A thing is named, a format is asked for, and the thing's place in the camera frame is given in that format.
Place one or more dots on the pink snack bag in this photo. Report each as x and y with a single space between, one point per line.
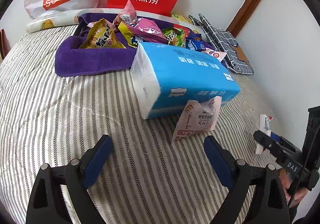
126 15

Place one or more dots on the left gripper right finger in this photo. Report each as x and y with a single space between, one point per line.
268 204

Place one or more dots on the green snack packet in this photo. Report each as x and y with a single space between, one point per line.
175 36

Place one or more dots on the rolled fruit print mat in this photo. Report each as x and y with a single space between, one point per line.
65 18

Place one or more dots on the blue tissue pack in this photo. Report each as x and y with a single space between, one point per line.
166 77

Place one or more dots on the yellow triangular snack packet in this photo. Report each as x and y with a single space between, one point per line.
102 35

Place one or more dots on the blue snack packet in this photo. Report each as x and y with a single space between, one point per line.
194 42

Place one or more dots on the large magenta snack bag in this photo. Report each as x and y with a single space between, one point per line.
141 30

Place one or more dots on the white pink snack packet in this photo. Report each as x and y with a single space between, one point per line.
197 118

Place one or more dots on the grey checked folded cloth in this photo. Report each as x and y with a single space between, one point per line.
224 41

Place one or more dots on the small white striped packet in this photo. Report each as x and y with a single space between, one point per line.
264 126

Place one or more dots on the yellow tea drink pack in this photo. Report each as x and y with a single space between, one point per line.
181 17

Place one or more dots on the pink white candy packet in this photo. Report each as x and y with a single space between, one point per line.
214 53

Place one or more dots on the purple towel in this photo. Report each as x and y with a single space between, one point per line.
71 60

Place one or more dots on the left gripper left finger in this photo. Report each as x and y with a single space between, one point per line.
46 202

